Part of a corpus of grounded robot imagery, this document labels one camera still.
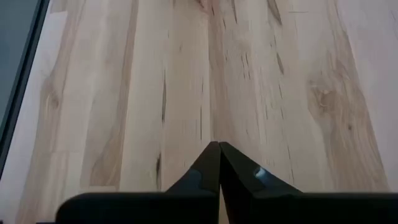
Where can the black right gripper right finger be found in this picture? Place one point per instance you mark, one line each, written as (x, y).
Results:
(280, 208)

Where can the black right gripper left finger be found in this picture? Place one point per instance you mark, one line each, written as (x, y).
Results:
(186, 205)

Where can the black aluminium frame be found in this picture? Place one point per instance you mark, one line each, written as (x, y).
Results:
(22, 74)

